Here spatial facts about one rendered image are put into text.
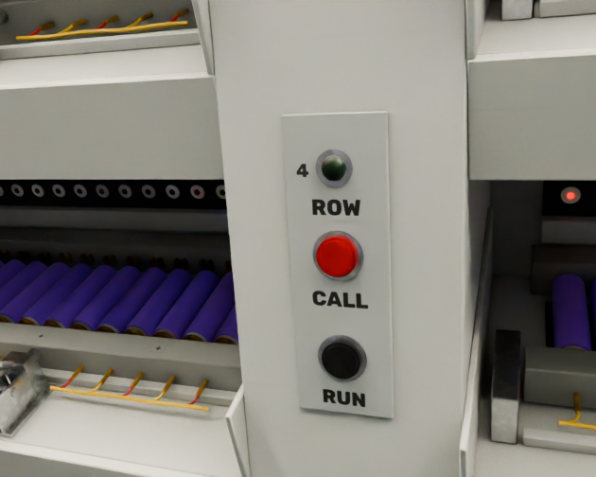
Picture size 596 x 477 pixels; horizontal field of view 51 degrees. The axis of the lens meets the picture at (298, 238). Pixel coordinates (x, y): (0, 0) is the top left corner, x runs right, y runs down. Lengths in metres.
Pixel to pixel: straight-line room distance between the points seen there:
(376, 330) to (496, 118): 0.09
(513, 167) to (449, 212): 0.03
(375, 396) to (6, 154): 0.20
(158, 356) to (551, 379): 0.20
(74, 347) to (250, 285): 0.16
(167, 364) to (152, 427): 0.03
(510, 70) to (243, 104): 0.10
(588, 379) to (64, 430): 0.27
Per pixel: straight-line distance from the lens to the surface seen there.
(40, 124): 0.31
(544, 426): 0.33
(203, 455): 0.34
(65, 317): 0.44
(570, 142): 0.24
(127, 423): 0.37
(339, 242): 0.24
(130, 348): 0.38
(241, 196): 0.25
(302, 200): 0.24
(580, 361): 0.33
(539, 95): 0.23
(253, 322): 0.27
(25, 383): 0.40
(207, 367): 0.35
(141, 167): 0.29
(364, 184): 0.23
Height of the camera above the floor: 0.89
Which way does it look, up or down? 15 degrees down
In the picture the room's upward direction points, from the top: 3 degrees counter-clockwise
